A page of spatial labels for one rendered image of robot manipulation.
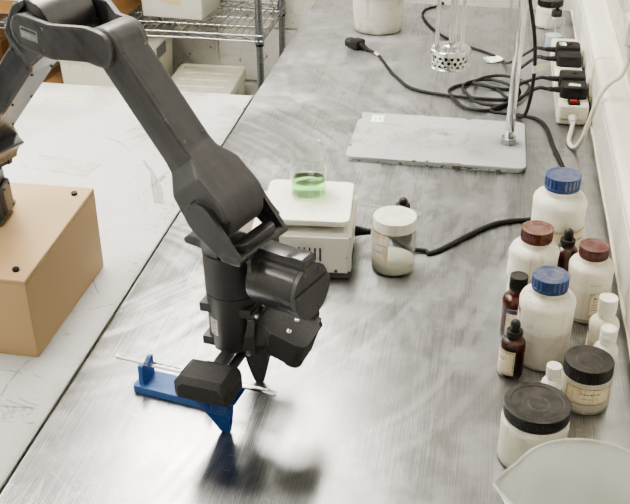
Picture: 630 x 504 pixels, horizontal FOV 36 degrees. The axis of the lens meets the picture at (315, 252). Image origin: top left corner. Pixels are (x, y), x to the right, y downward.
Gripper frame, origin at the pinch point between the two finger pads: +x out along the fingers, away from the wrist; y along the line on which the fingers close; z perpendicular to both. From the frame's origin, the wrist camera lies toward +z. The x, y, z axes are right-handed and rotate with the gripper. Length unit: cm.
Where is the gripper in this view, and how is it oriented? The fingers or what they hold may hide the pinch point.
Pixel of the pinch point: (241, 380)
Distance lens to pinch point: 106.9
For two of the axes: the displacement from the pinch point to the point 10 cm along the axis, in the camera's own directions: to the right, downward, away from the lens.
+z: 9.4, 1.5, -3.1
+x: 0.3, 8.6, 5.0
